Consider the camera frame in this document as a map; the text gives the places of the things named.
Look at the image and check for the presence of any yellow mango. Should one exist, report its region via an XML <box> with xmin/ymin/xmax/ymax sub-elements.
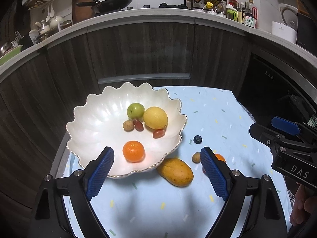
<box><xmin>157</xmin><ymin>158</ymin><xmax>194</xmax><ymax>187</ymax></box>

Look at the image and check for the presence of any white teapot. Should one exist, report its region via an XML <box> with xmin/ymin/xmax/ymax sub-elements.
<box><xmin>49</xmin><ymin>16</ymin><xmax>63</xmax><ymax>29</ymax></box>

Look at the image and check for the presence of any black wok pan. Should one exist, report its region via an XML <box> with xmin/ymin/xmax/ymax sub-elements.
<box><xmin>76</xmin><ymin>0</ymin><xmax>133</xmax><ymax>14</ymax></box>

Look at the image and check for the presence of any green lidded container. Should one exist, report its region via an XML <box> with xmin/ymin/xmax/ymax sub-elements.
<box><xmin>226</xmin><ymin>3</ymin><xmax>238</xmax><ymax>21</ymax></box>

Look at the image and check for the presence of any dark soy sauce bottle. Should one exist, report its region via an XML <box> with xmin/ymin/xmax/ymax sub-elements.
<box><xmin>242</xmin><ymin>0</ymin><xmax>258</xmax><ymax>29</ymax></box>

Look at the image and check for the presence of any wooden cutting board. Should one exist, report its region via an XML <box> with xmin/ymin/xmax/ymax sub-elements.
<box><xmin>71</xmin><ymin>0</ymin><xmax>96</xmax><ymax>24</ymax></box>

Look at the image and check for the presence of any person right hand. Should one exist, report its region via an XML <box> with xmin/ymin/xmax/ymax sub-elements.
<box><xmin>290</xmin><ymin>184</ymin><xmax>316</xmax><ymax>226</ymax></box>

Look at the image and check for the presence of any red grape tomato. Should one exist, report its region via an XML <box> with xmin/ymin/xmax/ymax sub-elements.
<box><xmin>133</xmin><ymin>119</ymin><xmax>144</xmax><ymax>132</ymax></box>
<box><xmin>153</xmin><ymin>129</ymin><xmax>165</xmax><ymax>139</ymax></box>

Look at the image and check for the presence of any white scalloped ceramic bowl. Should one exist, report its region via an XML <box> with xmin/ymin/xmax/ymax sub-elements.
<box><xmin>66</xmin><ymin>82</ymin><xmax>187</xmax><ymax>178</ymax></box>

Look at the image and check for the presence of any yellow lemon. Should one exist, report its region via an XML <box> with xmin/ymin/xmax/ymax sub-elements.
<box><xmin>143</xmin><ymin>106</ymin><xmax>168</xmax><ymax>130</ymax></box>

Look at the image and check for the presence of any light blue tablecloth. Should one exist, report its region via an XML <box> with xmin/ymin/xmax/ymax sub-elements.
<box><xmin>49</xmin><ymin>86</ymin><xmax>296</xmax><ymax>238</ymax></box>

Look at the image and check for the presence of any dark blueberry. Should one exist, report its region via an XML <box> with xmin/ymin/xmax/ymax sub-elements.
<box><xmin>193</xmin><ymin>135</ymin><xmax>202</xmax><ymax>144</ymax></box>

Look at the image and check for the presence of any orange tangerine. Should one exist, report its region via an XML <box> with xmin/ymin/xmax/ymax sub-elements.
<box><xmin>122</xmin><ymin>141</ymin><xmax>145</xmax><ymax>163</ymax></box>
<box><xmin>215</xmin><ymin>154</ymin><xmax>226</xmax><ymax>162</ymax></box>

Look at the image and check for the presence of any green apple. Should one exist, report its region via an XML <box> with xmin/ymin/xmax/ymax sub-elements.
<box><xmin>127</xmin><ymin>103</ymin><xmax>145</xmax><ymax>120</ymax></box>

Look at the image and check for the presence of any orange tangerine in bowl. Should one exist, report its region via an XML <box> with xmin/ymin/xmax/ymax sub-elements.
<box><xmin>122</xmin><ymin>141</ymin><xmax>145</xmax><ymax>163</ymax></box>

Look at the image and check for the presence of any green dish basin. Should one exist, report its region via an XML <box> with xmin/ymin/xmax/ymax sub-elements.
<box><xmin>0</xmin><ymin>45</ymin><xmax>23</xmax><ymax>66</ymax></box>

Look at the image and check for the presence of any white rice cooker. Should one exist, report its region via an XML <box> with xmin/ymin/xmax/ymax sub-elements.
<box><xmin>272</xmin><ymin>3</ymin><xmax>298</xmax><ymax>44</ymax></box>

